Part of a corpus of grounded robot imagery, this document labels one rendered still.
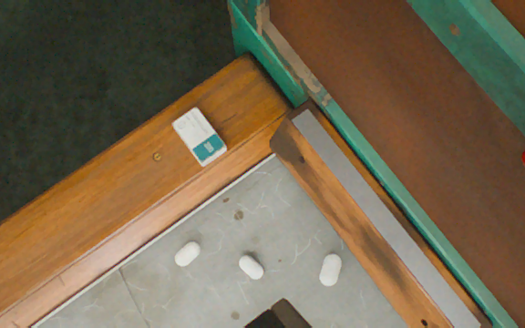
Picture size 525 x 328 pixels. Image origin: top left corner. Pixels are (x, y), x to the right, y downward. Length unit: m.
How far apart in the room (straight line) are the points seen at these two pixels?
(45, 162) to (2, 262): 0.85
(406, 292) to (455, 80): 0.34
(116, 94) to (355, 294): 1.01
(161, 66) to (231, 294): 0.96
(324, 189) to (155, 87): 0.99
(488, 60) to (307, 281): 0.52
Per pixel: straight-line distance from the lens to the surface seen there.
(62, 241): 0.97
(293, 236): 0.96
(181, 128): 0.95
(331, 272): 0.93
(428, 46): 0.58
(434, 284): 0.84
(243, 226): 0.96
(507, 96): 0.50
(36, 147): 1.84
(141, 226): 0.96
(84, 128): 1.82
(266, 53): 0.94
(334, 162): 0.85
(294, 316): 0.60
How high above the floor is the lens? 1.69
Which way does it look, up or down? 75 degrees down
